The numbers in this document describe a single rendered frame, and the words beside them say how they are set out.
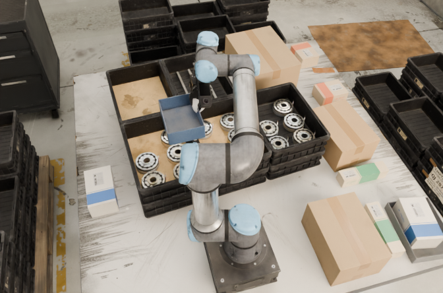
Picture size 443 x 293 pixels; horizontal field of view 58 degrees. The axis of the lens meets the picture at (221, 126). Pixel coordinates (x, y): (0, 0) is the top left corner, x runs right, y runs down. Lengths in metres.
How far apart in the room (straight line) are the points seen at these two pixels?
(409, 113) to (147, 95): 1.78
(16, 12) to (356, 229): 2.40
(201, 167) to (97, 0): 3.75
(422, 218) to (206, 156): 1.14
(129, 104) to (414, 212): 1.44
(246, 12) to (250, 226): 2.27
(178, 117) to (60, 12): 3.07
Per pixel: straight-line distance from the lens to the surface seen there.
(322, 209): 1.72
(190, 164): 1.08
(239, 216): 1.45
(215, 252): 1.64
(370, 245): 1.71
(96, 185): 1.88
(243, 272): 1.61
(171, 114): 1.70
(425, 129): 2.94
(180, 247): 1.76
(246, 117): 1.18
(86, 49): 3.98
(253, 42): 2.39
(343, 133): 2.01
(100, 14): 4.45
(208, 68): 1.32
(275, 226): 1.83
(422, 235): 1.90
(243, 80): 1.28
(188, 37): 3.13
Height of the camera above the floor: 2.29
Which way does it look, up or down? 48 degrees down
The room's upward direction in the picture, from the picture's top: 2 degrees clockwise
